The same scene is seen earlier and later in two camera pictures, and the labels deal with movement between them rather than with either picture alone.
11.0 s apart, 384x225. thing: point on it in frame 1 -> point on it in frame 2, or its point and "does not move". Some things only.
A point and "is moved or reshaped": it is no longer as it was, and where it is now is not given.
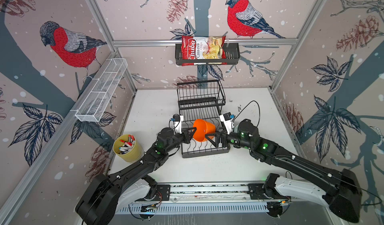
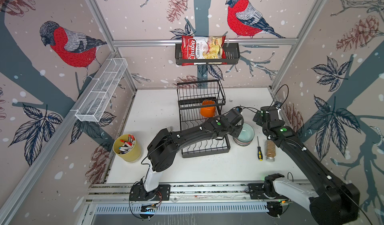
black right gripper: (215, 144) -> (257, 121)
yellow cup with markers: (126, 147) does not move
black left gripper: (187, 139) -> (238, 128)
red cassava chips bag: (202, 49) does not move
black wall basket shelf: (232, 56) does not move
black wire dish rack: (201, 103) does not move
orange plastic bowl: (203, 127) is moved or reshaped
